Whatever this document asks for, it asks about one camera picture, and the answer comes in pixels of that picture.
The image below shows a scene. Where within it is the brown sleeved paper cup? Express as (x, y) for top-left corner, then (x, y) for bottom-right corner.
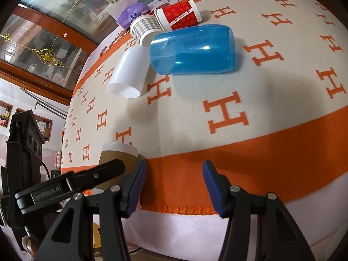
(92, 141), (139, 191)

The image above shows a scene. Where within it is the white paper cup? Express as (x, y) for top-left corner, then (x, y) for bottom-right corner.
(107, 45), (151, 98)

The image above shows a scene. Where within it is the grey checked paper cup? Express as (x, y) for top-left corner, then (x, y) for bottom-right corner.
(130, 14), (163, 47)

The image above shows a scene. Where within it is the blue plastic cup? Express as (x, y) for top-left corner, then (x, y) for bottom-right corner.
(149, 24), (236, 75)

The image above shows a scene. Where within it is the red patterned paper cup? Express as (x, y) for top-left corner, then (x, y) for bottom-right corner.
(155, 0), (202, 31)

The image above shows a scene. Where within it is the wooden glass sliding door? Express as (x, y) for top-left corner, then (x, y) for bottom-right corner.
(1, 0), (153, 105)

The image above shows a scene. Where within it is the orange H pattern blanket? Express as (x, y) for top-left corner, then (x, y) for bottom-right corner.
(62, 0), (347, 214)

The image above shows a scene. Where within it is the purple tissue pack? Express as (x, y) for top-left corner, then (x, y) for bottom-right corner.
(116, 2), (150, 30)

